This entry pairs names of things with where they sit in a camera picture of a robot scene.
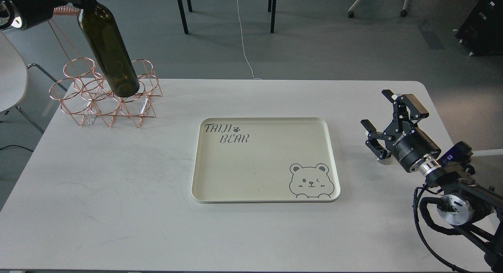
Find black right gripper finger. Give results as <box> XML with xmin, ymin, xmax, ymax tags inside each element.
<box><xmin>382</xmin><ymin>89</ymin><xmax>430</xmax><ymax>132</ymax></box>
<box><xmin>361</xmin><ymin>119</ymin><xmax>393</xmax><ymax>161</ymax></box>

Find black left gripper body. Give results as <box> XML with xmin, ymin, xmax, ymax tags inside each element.
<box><xmin>1</xmin><ymin>0</ymin><xmax>95</xmax><ymax>30</ymax></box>

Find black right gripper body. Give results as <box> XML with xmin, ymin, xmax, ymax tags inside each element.
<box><xmin>387</xmin><ymin>121</ymin><xmax>441</xmax><ymax>172</ymax></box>

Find dark green wine bottle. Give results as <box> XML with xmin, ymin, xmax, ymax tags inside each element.
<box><xmin>77</xmin><ymin>0</ymin><xmax>140</xmax><ymax>98</ymax></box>

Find steel double jigger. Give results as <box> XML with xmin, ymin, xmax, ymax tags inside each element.
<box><xmin>376</xmin><ymin>157</ymin><xmax>393</xmax><ymax>165</ymax></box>

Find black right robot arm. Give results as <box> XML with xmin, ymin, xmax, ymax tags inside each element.
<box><xmin>361</xmin><ymin>89</ymin><xmax>503</xmax><ymax>273</ymax></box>

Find white chair at left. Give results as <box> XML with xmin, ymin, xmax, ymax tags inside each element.
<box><xmin>0</xmin><ymin>33</ymin><xmax>57</xmax><ymax>133</ymax></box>

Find white chair leg with caster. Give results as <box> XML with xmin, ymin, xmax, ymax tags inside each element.
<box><xmin>472</xmin><ymin>149</ymin><xmax>503</xmax><ymax>157</ymax></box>

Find white office chair base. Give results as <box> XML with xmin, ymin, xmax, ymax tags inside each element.
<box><xmin>347</xmin><ymin>0</ymin><xmax>410</xmax><ymax>18</ymax></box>

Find black equipment case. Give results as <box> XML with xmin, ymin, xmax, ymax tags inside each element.
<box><xmin>455</xmin><ymin>0</ymin><xmax>503</xmax><ymax>56</ymax></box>

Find cream bear serving tray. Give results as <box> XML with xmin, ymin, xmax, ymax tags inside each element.
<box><xmin>191</xmin><ymin>117</ymin><xmax>341</xmax><ymax>203</ymax></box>

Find black table legs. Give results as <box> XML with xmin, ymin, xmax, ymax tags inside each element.
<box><xmin>176</xmin><ymin>0</ymin><xmax>277</xmax><ymax>35</ymax></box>

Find copper wire bottle rack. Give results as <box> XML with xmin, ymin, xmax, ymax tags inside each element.
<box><xmin>42</xmin><ymin>6</ymin><xmax>163</xmax><ymax>128</ymax></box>

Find white floor cable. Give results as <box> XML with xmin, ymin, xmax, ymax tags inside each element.
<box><xmin>230</xmin><ymin>0</ymin><xmax>263</xmax><ymax>80</ymax></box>

